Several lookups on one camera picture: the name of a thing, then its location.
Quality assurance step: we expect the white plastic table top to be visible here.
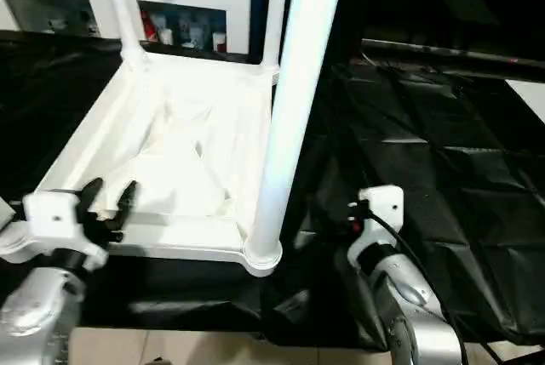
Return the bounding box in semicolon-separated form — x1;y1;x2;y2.
0;50;285;280

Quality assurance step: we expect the black plastic mat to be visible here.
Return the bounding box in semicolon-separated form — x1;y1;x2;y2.
0;28;545;351

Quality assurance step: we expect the red box in cabinet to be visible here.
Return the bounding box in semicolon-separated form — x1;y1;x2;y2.
141;10;158;43

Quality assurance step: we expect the white flat board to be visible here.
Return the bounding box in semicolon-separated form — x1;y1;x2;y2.
504;78;545;123

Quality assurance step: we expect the black right camera cable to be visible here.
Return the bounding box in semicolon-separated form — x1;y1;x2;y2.
369;209;503;365

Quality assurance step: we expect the dark metal rail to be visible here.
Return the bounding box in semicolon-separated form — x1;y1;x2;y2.
360;38;545;71

